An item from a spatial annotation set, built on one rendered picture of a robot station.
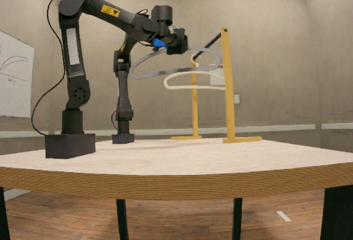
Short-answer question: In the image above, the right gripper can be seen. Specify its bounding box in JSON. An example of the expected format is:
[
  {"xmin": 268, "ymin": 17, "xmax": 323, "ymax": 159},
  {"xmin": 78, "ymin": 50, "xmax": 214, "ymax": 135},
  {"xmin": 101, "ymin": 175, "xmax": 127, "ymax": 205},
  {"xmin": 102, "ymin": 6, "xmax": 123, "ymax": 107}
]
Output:
[{"xmin": 154, "ymin": 28, "xmax": 188, "ymax": 55}]

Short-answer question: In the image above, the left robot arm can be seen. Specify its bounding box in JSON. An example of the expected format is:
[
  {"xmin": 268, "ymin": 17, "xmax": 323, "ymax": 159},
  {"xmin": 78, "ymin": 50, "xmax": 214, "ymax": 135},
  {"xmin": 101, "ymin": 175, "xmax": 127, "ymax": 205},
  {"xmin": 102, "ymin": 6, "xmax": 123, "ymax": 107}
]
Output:
[{"xmin": 112, "ymin": 33, "xmax": 138, "ymax": 136}]

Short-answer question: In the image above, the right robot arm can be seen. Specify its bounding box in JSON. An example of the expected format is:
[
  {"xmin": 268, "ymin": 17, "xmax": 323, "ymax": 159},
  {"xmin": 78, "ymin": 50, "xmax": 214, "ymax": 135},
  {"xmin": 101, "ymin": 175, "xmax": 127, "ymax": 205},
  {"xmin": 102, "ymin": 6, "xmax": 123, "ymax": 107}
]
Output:
[{"xmin": 45, "ymin": 0, "xmax": 175, "ymax": 139}]

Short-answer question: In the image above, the yellow wooden garment rack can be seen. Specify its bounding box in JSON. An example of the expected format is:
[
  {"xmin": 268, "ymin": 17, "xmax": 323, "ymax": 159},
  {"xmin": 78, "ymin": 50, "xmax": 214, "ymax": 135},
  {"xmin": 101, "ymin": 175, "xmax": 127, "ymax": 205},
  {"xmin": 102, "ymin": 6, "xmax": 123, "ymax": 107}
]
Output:
[{"xmin": 171, "ymin": 26, "xmax": 261, "ymax": 144}]

